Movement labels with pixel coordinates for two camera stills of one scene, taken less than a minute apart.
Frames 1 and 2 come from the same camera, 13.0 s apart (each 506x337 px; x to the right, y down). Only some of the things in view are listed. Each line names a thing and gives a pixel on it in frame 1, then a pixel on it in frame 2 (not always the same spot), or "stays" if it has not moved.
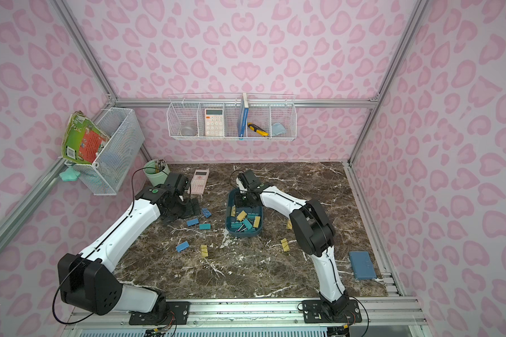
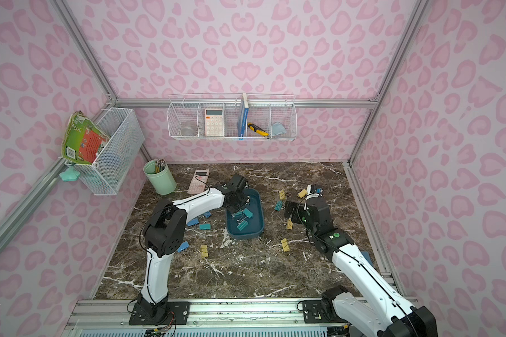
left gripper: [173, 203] to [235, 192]
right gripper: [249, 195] to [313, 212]
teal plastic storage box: [242, 221] stays
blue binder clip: [192, 222] stays
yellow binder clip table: [204, 250] stays
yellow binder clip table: [284, 244] stays
